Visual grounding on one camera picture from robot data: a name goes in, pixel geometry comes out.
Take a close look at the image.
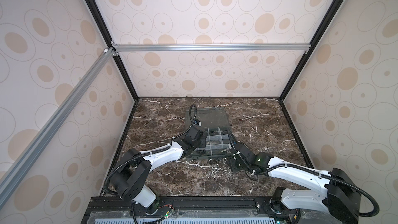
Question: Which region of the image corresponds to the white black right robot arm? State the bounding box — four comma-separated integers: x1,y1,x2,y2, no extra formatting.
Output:
229,141,380,224

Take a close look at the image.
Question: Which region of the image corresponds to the horizontal aluminium frame bar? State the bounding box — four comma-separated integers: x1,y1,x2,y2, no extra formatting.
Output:
114,43,311,52

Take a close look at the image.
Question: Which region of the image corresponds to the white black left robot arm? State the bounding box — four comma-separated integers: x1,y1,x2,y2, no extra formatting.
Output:
104,124,207,208

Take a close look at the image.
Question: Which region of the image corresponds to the black right corner post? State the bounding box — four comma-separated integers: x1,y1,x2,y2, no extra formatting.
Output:
279,0,344,102

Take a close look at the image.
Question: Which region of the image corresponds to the diagonal aluminium frame bar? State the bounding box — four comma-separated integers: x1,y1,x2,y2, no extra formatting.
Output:
1,47,116,208

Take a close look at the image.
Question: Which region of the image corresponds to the black left corner post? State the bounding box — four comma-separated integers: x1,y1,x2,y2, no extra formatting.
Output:
85,0,140,101

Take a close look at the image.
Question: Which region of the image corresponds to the clear plastic organizer box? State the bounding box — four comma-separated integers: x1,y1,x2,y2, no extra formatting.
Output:
186,107,231,161

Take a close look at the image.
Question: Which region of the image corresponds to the black corner post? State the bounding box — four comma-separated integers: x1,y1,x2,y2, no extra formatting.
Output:
279,0,344,102
85,0,140,101

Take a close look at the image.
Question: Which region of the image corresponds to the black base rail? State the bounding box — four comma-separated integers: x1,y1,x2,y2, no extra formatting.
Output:
81,196,339,224

